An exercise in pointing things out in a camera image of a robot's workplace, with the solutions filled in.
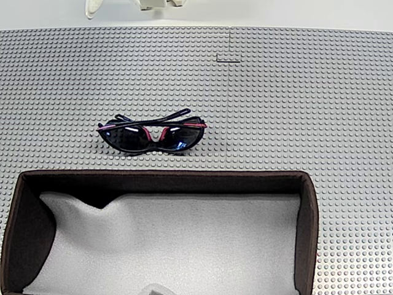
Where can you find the black pink sunglasses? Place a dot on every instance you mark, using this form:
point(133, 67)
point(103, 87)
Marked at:
point(129, 139)

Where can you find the dark brown fabric bin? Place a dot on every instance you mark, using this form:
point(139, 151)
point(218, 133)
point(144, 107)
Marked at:
point(27, 233)

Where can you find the small gray studded plate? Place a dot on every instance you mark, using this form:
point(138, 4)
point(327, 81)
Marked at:
point(228, 57)

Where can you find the white foam sheet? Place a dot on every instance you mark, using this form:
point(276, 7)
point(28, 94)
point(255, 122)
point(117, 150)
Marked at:
point(184, 246)

